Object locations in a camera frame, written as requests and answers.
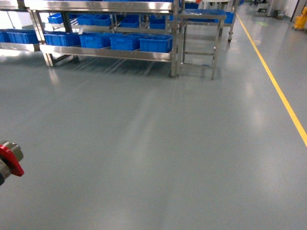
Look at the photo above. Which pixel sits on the blue bin with red parts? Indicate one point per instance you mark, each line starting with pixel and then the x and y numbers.
pixel 156 43

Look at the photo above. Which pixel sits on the small stainless steel table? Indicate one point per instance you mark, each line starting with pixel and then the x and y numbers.
pixel 198 45

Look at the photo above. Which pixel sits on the steel shelving rack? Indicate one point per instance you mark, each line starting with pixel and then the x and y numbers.
pixel 67 28

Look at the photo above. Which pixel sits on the empty blue plastic bin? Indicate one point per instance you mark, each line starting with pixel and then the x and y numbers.
pixel 126 42

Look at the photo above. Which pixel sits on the yellow mop bucket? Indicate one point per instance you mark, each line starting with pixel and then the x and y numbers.
pixel 301 20

